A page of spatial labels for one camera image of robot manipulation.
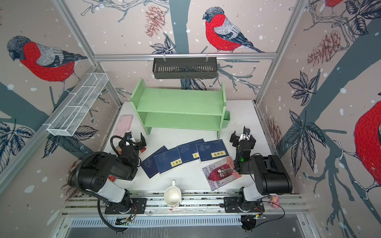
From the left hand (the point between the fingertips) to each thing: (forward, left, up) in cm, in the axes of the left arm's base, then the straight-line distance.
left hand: (135, 132), depth 89 cm
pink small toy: (-34, -78, -9) cm, 85 cm away
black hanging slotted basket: (+46, -19, +15) cm, 52 cm away
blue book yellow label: (-13, -20, -11) cm, 27 cm away
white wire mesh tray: (-5, +27, +19) cm, 33 cm away
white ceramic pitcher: (-32, -25, -10) cm, 42 cm away
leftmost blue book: (-16, -9, -12) cm, 22 cm away
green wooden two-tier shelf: (+5, -35, +15) cm, 39 cm away
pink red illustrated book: (-21, -52, -11) cm, 57 cm away
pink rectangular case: (+14, +16, -12) cm, 24 cm away
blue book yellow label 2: (-7, -47, -11) cm, 49 cm away
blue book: (-8, -33, -11) cm, 35 cm away
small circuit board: (-43, -1, -14) cm, 45 cm away
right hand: (+2, -67, -2) cm, 67 cm away
